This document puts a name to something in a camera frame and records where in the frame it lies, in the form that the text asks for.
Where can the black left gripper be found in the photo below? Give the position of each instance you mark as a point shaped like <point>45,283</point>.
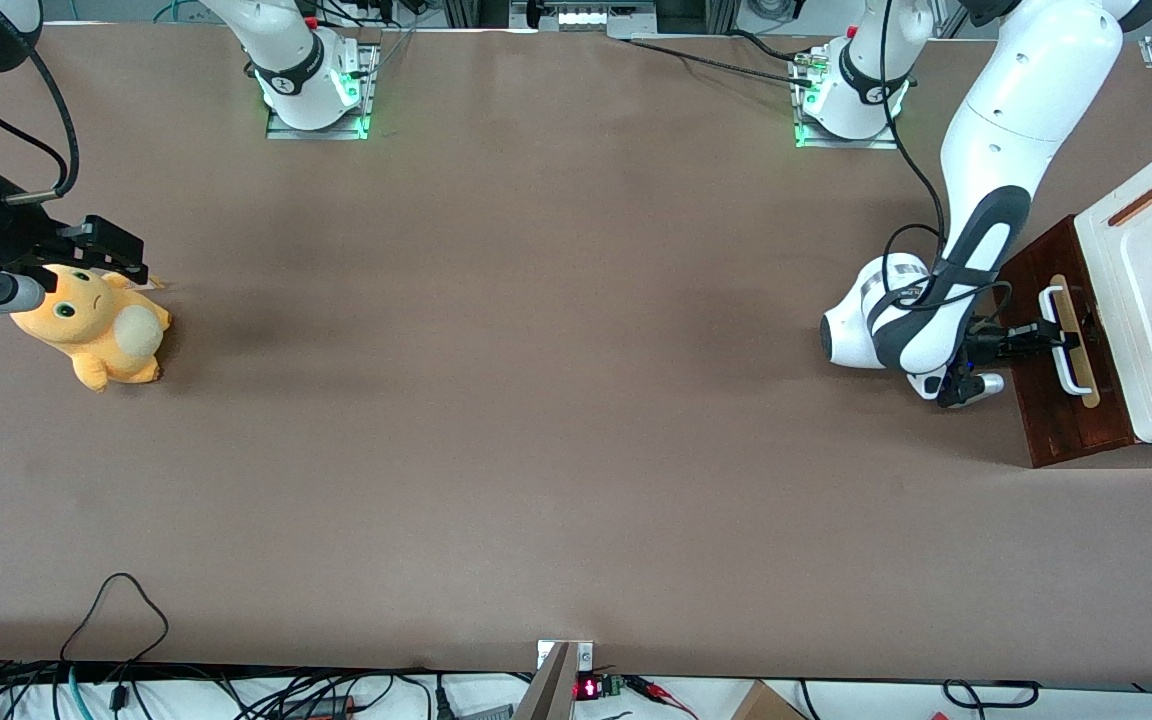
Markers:
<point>988,343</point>

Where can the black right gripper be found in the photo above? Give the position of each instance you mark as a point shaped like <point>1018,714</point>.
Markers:
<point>8,232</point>

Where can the dark brown drawer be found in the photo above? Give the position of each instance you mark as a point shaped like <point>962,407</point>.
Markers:
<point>1031,420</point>
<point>1111,420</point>

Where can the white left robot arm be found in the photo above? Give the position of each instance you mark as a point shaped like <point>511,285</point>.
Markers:
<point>1026,90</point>

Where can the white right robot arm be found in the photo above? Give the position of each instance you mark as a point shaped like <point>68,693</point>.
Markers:
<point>286,50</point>

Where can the yellow plush toy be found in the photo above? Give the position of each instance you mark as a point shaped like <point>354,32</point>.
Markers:
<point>86,320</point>

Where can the brown cardboard piece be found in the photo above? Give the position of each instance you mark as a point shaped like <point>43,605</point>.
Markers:
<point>766,703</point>

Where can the black power adapter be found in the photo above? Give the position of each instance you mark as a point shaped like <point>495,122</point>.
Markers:
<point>321,708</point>

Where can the red display electronics board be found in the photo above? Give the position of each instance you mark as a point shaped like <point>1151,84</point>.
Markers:
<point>596,687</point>

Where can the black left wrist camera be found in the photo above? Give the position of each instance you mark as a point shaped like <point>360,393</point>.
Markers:
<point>966,390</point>

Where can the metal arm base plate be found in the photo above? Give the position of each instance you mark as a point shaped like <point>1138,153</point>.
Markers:
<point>361,95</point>
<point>804,135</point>

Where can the aluminium frame with light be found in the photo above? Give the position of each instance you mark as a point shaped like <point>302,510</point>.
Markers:
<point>586,15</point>

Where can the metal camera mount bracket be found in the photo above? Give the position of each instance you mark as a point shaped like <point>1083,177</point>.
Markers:
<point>558,680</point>

